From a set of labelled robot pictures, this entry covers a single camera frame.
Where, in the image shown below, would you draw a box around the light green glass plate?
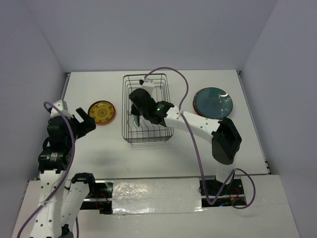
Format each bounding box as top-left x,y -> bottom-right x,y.
133,113 -> 141,128

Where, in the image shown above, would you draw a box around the yellow brown patterned plate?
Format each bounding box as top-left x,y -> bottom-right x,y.
88,100 -> 116,125

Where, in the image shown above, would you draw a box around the dark teal glazed plate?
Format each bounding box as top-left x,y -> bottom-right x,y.
193,87 -> 233,119

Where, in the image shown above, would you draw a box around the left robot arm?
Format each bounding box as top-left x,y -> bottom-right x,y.
29,100 -> 97,238

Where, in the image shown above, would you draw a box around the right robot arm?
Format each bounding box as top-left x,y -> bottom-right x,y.
129,88 -> 242,194

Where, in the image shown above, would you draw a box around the silver foil tape patch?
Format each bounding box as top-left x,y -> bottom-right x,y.
112,178 -> 203,215

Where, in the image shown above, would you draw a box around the grey wire dish rack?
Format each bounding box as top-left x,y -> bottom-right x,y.
121,73 -> 174,144

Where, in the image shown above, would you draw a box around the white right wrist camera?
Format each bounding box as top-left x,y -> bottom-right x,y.
139,78 -> 155,95

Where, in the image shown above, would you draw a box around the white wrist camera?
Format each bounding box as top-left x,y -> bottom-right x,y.
50,100 -> 73,119
139,78 -> 155,95

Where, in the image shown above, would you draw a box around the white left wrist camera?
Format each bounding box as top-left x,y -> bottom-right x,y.
50,100 -> 73,119

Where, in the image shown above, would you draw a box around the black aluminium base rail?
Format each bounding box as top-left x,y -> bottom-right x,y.
81,178 -> 247,215

